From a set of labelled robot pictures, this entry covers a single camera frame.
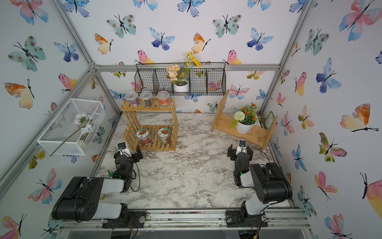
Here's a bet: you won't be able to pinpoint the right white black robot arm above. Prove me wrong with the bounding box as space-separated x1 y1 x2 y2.
225 143 292 228

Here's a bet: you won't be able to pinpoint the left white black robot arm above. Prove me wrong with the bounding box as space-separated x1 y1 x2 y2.
51 143 146 229

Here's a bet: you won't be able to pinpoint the white pot beige yellow flowers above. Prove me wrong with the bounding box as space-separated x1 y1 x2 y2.
166 51 201 93

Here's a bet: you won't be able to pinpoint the white pot orange flowers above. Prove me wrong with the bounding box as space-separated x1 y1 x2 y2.
229 104 258 134

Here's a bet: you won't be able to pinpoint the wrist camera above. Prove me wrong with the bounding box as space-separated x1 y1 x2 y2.
236 139 247 155
117 142 131 157

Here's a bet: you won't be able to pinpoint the dark seed jar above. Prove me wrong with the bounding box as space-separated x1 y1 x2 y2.
140 91 152 107

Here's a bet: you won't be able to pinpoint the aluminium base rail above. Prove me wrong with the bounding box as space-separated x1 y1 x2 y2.
59 208 314 239

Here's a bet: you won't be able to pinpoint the two-tier wooden slat shelf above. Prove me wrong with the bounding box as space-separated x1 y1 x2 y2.
121 99 179 151

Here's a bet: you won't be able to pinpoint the white mesh wall basket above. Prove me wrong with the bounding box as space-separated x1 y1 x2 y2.
37 98 106 156

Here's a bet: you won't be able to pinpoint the strawberry lid jar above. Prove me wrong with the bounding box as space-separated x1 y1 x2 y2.
158 127 172 144
136 128 151 146

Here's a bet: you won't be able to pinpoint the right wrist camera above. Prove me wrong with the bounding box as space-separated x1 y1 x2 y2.
236 139 247 155

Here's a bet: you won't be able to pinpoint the green garden rake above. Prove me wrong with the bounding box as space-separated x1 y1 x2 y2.
107 170 114 178

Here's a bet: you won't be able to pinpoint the purple seed jar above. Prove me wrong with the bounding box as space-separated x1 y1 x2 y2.
125 91 138 107

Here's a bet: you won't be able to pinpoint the pink white artificial flower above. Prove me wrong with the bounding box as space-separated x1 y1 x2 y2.
50 113 93 156

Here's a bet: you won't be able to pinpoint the black wire wall basket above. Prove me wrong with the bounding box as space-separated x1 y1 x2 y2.
133 62 226 96

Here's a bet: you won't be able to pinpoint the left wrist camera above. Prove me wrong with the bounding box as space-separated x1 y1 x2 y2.
117 142 131 157

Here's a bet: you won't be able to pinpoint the tilted wooden stand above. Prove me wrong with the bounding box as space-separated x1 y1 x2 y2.
211 90 278 151

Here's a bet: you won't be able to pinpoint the red seed jar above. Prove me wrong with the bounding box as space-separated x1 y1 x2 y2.
157 91 170 106

